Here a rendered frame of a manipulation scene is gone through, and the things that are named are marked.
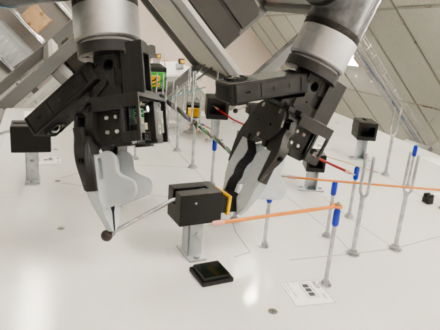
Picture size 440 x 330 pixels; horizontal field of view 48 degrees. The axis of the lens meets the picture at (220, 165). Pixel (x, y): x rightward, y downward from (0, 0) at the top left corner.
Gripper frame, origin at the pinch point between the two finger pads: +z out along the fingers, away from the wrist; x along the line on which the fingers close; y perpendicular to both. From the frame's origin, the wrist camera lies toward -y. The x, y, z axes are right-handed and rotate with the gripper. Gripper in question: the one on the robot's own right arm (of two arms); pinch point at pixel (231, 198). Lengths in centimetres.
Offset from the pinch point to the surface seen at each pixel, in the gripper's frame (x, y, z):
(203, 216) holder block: -2.3, -4.1, 3.0
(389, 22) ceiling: 298, 279, -153
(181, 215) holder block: -2.3, -7.1, 3.8
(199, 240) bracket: -1.2, -2.3, 6.4
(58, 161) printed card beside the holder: 41.2, -10.8, 12.8
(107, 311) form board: -9.1, -13.8, 14.2
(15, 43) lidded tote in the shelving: 696, 50, 30
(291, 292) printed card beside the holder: -12.5, 4.7, 5.5
